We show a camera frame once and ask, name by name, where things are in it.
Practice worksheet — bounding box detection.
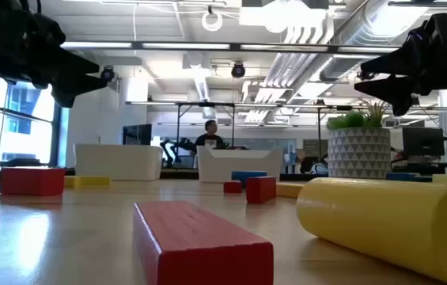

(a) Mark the small red wooden cube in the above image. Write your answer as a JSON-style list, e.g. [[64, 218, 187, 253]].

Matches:
[[223, 180, 243, 195]]

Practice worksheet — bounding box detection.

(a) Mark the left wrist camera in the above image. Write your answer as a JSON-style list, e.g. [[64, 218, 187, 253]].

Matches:
[[28, 13, 67, 47]]

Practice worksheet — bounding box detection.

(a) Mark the black ceiling spotlight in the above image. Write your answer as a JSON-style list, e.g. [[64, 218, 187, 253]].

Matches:
[[100, 66, 116, 83], [230, 62, 247, 79]]

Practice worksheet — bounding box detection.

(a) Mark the person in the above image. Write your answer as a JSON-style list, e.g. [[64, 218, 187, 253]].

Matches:
[[193, 119, 227, 150]]

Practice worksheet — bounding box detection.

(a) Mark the wide red wooden block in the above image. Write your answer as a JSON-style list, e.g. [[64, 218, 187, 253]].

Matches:
[[0, 166, 66, 197]]

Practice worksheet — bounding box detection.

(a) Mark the black computer monitor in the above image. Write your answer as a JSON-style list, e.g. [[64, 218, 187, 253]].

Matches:
[[401, 126, 445, 158]]

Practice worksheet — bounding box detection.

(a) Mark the white plastic bin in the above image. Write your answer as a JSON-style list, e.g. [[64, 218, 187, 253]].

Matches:
[[196, 145, 284, 184], [74, 143, 164, 182]]

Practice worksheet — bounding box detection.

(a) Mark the white black ball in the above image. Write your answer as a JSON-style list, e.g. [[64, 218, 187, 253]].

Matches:
[[309, 161, 329, 175]]

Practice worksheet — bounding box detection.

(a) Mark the yellow wooden block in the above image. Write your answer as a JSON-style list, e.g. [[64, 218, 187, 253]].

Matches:
[[275, 181, 305, 199], [63, 175, 112, 188]]

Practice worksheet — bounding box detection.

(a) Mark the black table frame rail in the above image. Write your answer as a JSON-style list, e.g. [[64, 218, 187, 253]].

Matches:
[[0, 168, 447, 187]]

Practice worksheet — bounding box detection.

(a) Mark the green artificial plant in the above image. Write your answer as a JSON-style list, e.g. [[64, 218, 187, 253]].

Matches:
[[325, 98, 390, 131]]

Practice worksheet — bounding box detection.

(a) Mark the long red wooden block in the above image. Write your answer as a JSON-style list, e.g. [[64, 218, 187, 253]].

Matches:
[[133, 200, 275, 285]]

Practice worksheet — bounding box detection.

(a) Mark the white grey triangle-pattern planter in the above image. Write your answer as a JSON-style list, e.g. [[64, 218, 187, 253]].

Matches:
[[328, 127, 392, 179]]

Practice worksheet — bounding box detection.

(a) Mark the white coiled cable ring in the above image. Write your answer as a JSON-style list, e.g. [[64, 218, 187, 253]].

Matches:
[[201, 9, 224, 32]]

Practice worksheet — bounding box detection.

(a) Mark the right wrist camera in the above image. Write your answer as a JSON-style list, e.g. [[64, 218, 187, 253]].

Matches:
[[422, 12, 447, 45]]

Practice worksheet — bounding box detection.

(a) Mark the black metal rack frame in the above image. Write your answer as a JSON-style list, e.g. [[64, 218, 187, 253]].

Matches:
[[175, 101, 237, 150]]

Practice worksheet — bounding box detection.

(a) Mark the large window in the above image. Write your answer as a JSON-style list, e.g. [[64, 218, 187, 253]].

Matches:
[[0, 73, 63, 167]]

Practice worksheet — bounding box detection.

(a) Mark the blue wooden block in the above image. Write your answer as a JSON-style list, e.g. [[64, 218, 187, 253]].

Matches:
[[384, 172, 434, 183], [231, 170, 268, 184]]

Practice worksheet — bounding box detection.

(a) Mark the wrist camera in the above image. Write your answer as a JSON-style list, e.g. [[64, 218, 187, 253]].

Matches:
[[28, 13, 67, 47], [422, 12, 447, 45]]

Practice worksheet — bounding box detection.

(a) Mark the yellow wooden cylinder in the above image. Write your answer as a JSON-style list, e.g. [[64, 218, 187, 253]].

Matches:
[[296, 177, 447, 285]]

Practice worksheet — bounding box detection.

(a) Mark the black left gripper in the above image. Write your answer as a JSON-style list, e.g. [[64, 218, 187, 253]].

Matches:
[[9, 42, 108, 108]]

